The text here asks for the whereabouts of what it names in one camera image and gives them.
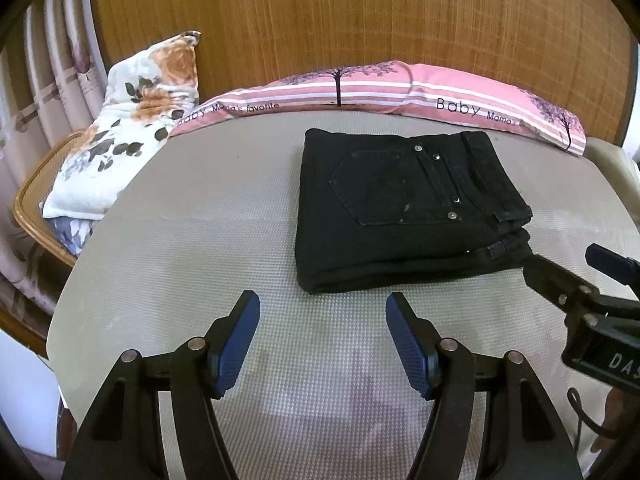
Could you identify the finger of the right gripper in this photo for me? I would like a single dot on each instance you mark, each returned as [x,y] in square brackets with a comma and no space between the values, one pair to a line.
[623,269]
[564,289]

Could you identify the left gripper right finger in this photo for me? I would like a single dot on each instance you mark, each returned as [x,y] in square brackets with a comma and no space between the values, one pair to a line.
[523,436]

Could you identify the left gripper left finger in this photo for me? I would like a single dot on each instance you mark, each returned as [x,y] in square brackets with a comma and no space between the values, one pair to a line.
[148,405]

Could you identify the black denim pants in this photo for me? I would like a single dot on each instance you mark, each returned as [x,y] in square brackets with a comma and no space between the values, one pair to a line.
[378,210]

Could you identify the person's right hand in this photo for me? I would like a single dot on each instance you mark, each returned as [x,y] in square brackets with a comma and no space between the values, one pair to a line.
[621,415]

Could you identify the pink striped long pillow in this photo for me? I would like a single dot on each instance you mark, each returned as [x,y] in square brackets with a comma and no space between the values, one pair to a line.
[422,91]

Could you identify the beige woven bed mat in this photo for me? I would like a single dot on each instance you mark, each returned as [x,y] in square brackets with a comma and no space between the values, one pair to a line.
[322,393]

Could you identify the grey floral cushion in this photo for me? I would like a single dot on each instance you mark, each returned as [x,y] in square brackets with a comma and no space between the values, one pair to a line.
[72,233]

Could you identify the wicker rattan chair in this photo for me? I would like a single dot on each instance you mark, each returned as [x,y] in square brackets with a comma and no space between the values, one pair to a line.
[26,208]

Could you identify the wooden bamboo headboard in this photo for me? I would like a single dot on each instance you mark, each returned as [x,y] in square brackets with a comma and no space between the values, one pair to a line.
[578,54]

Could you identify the white floral pillow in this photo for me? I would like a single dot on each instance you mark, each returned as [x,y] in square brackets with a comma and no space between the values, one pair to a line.
[146,95]

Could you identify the beige patterned curtain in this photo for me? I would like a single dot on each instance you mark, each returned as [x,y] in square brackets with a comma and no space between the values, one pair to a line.
[51,86]

